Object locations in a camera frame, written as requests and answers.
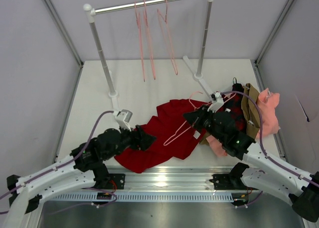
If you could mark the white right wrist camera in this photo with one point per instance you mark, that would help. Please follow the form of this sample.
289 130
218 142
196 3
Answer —
216 102

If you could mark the tan brown skirt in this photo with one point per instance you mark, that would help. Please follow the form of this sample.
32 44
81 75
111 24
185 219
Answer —
248 105

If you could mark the silver white clothes rack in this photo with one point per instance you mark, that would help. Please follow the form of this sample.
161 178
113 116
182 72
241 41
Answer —
197 71

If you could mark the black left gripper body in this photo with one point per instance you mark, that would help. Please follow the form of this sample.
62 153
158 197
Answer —
137 137

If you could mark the pink skirt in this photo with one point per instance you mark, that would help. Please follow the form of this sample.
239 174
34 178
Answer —
267 103

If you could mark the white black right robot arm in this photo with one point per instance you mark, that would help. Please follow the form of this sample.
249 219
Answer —
259 169

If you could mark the aluminium mounting rail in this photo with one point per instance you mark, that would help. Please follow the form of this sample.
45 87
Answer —
164 180

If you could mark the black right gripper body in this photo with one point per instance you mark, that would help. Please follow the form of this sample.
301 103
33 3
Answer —
204 118

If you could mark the white slotted cable duct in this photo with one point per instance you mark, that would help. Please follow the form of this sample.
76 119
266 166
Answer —
158 197

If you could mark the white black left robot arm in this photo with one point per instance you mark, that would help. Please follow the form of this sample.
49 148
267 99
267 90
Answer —
83 168

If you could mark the red black plaid skirt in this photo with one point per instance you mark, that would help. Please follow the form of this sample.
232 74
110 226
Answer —
233 103

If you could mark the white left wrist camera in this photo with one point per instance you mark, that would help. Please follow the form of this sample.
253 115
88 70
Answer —
122 118

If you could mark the pink wire hanger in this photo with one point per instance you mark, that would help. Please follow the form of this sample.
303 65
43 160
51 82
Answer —
176 135
149 41
138 21
166 34

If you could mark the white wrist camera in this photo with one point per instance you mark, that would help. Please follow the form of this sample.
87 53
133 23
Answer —
216 102
122 118

